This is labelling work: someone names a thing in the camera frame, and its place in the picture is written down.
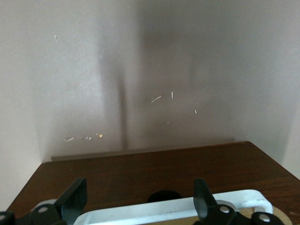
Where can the light wood drawer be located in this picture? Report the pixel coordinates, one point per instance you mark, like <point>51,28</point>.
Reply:
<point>117,187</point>

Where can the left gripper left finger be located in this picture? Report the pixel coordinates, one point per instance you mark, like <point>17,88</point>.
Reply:
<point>73,199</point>

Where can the dark brown wooden cabinet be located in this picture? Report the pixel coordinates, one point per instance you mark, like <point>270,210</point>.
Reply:
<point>145,159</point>

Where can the brown table cover sheet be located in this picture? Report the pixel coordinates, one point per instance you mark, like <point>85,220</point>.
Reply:
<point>70,70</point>

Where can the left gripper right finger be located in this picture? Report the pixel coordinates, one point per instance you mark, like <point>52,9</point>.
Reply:
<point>204,204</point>

